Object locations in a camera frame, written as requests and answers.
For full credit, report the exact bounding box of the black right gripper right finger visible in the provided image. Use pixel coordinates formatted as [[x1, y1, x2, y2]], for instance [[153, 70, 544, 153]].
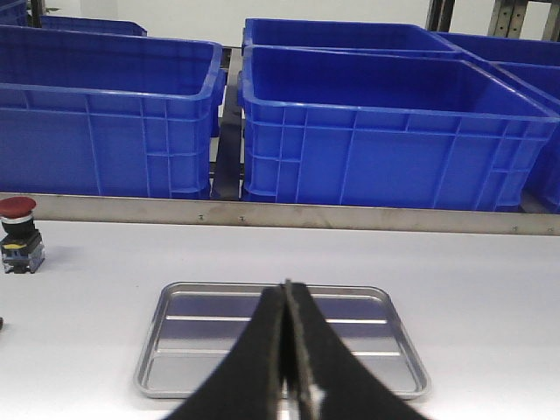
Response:
[[284, 281, 424, 419]]

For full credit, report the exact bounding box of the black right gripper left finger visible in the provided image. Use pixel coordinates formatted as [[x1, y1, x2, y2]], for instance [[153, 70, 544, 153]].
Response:
[[168, 286, 286, 419]]

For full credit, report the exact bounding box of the silver metal tray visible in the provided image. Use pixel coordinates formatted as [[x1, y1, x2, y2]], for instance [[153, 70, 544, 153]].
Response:
[[136, 282, 430, 400]]

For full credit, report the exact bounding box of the blue plastic crate right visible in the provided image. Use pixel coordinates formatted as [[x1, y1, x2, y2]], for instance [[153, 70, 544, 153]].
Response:
[[239, 45, 559, 211]]

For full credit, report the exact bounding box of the blue plastic crate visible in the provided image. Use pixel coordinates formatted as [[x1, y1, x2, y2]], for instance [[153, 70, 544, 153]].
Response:
[[239, 45, 559, 211], [1, 25, 225, 200]]

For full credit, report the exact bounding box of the red emergency stop button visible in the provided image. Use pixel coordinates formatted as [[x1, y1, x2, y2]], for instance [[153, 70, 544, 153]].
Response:
[[1, 196, 45, 274]]

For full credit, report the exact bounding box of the blue plastic crate centre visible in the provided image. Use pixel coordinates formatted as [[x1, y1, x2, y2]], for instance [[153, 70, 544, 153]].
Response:
[[1, 25, 225, 200]]

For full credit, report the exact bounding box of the blue crate rear centre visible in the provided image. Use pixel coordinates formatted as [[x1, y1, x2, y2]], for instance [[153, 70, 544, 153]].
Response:
[[242, 18, 461, 58]]

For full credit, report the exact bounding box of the blue crate rear right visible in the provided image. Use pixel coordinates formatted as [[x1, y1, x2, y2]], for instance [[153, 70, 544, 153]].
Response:
[[438, 32, 559, 214]]

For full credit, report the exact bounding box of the blue crate rear left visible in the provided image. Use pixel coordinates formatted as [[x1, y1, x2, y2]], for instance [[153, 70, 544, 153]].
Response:
[[1, 1, 147, 37]]

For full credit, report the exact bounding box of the metal table edge rail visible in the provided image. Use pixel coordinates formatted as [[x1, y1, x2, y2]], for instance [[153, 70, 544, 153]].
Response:
[[0, 192, 560, 236]]

